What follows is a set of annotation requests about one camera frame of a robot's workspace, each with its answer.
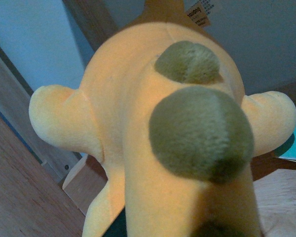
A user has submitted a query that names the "orange plush dinosaur toy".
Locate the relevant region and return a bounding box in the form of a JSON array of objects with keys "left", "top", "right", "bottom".
[{"left": 29, "top": 0, "right": 296, "bottom": 237}]

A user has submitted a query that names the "light wooden block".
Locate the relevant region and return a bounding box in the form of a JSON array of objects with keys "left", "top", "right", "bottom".
[{"left": 62, "top": 155, "right": 108, "bottom": 215}]

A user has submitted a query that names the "brown paper toy tag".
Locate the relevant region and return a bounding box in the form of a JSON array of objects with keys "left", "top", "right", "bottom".
[{"left": 184, "top": 0, "right": 217, "bottom": 27}]

